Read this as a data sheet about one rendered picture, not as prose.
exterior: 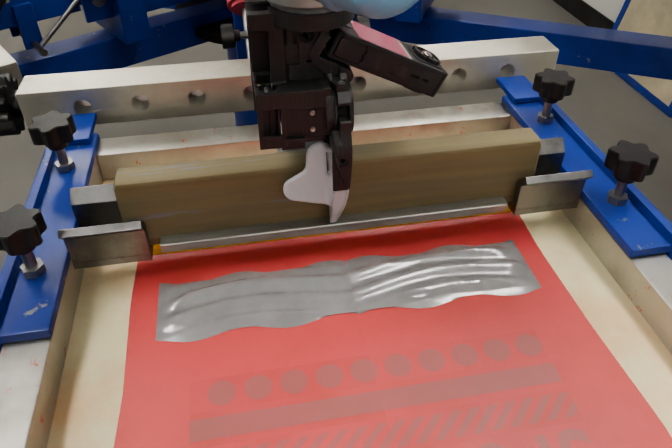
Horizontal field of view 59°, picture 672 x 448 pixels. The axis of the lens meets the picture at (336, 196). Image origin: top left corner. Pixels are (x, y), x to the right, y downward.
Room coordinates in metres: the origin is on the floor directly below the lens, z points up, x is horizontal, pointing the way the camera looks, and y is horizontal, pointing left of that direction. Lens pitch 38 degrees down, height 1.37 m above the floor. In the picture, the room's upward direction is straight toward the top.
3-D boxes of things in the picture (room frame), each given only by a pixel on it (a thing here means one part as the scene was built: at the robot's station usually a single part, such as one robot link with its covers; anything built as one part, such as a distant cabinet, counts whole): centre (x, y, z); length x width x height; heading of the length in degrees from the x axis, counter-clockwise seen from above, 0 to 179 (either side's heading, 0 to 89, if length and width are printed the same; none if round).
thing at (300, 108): (0.46, 0.03, 1.15); 0.09 x 0.08 x 0.12; 100
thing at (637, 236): (0.55, -0.27, 0.97); 0.30 x 0.05 x 0.07; 10
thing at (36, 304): (0.45, 0.28, 0.97); 0.30 x 0.05 x 0.07; 10
